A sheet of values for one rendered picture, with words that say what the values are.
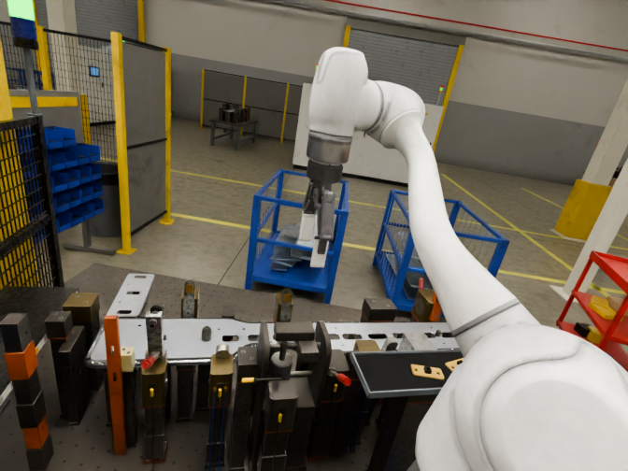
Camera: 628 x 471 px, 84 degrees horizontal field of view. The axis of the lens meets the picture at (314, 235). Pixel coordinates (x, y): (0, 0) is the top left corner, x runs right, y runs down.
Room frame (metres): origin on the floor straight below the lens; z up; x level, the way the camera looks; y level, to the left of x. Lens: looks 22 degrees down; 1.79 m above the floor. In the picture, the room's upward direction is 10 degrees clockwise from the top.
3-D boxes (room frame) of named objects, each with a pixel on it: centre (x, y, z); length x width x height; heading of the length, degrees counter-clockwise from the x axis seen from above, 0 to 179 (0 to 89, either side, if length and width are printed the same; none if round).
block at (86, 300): (0.93, 0.71, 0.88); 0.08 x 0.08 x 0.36; 16
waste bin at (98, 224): (3.56, 2.33, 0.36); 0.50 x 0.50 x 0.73
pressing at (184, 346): (1.02, -0.05, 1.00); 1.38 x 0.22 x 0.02; 106
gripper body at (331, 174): (0.74, 0.00, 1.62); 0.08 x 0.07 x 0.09; 16
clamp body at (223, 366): (0.73, 0.19, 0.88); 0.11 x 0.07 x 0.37; 16
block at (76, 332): (0.82, 0.67, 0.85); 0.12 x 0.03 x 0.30; 16
